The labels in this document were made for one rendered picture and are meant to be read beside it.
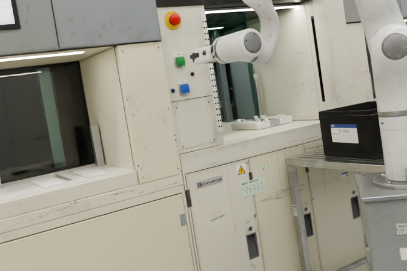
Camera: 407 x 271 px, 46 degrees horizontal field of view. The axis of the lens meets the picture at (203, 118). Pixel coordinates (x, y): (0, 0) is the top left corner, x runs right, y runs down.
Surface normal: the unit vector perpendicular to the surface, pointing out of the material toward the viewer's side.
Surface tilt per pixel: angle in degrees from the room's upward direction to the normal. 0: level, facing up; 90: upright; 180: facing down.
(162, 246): 90
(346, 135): 90
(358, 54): 90
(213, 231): 90
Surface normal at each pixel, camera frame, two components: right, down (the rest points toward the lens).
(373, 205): -0.24, 0.11
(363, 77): 0.51, -0.02
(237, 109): -0.85, 0.17
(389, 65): -0.28, 0.63
